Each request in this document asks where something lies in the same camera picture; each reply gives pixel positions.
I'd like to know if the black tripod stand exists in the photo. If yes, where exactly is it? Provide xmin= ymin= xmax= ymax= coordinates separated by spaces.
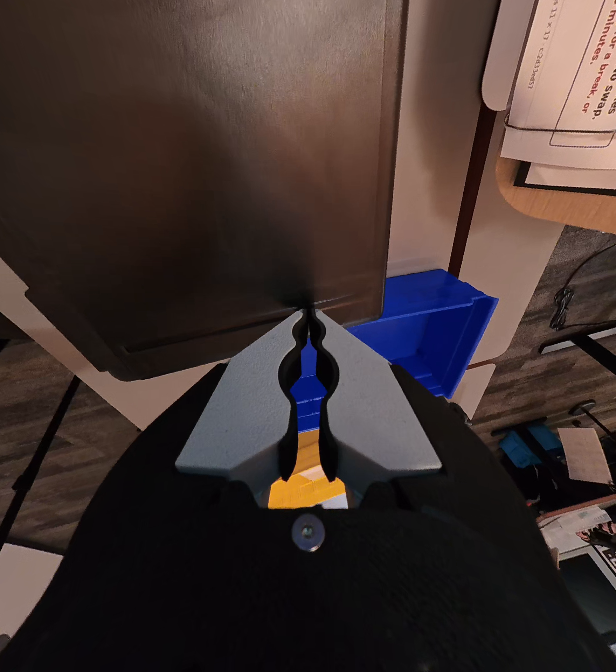
xmin=0 ymin=338 xmax=85 ymax=596

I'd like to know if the fiducial marker sheet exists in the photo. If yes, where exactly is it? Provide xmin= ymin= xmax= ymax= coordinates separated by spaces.
xmin=591 ymin=543 xmax=616 ymax=578

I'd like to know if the yellow plastic bin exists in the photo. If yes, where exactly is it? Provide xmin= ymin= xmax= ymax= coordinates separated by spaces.
xmin=267 ymin=432 xmax=348 ymax=509

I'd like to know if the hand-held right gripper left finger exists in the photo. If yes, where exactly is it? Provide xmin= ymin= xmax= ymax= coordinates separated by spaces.
xmin=175 ymin=309 xmax=309 ymax=508

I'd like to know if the black cable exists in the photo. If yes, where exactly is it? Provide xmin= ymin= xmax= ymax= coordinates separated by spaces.
xmin=549 ymin=239 xmax=616 ymax=331

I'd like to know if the small metal stand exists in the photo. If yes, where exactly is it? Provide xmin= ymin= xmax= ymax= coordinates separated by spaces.
xmin=569 ymin=400 xmax=616 ymax=457

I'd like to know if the blue plastic bin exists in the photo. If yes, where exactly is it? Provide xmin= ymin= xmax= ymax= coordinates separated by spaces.
xmin=289 ymin=269 xmax=499 ymax=432

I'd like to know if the grey cardboard sheet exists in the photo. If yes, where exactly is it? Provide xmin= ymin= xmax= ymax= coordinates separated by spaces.
xmin=556 ymin=426 xmax=614 ymax=483

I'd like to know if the black drawer organizer cabinet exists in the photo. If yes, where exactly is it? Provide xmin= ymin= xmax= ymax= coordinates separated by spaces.
xmin=0 ymin=0 xmax=410 ymax=382

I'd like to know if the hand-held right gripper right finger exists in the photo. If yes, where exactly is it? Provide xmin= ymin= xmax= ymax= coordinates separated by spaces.
xmin=310 ymin=309 xmax=442 ymax=508

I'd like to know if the black table foot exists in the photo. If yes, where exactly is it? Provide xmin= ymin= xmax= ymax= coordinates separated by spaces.
xmin=539 ymin=325 xmax=616 ymax=390

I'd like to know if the printed paper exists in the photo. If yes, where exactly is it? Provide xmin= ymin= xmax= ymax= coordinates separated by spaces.
xmin=541 ymin=506 xmax=616 ymax=552

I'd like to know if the black bordered paper sheet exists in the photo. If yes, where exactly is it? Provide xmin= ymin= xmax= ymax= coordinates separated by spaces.
xmin=514 ymin=160 xmax=616 ymax=199

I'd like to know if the blue bag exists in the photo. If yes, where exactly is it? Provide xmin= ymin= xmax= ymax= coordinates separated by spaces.
xmin=498 ymin=422 xmax=563 ymax=468

